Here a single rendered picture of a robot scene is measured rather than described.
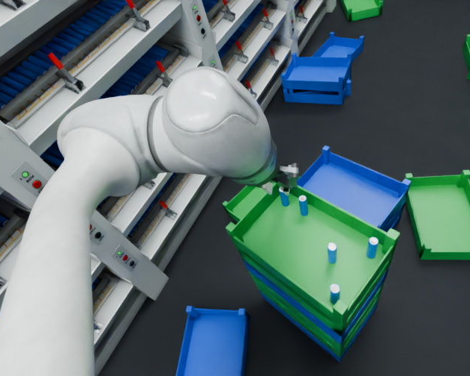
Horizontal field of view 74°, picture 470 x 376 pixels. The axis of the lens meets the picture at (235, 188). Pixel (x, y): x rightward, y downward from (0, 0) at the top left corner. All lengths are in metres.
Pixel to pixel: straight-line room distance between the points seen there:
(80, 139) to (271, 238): 0.51
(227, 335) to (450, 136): 1.17
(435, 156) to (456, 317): 0.63
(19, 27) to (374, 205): 1.02
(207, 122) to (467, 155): 1.30
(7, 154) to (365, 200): 0.97
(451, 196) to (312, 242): 0.73
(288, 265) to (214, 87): 0.50
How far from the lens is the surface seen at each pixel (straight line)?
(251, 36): 1.57
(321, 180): 1.16
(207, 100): 0.31
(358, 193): 1.12
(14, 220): 0.90
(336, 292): 0.64
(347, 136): 1.53
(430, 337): 1.14
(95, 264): 1.01
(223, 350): 1.13
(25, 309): 0.25
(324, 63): 1.82
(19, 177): 0.80
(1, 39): 0.78
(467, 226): 1.32
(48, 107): 0.85
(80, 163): 0.39
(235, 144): 0.33
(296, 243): 0.76
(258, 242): 0.77
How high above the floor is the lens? 1.08
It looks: 50 degrees down
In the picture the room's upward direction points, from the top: 22 degrees counter-clockwise
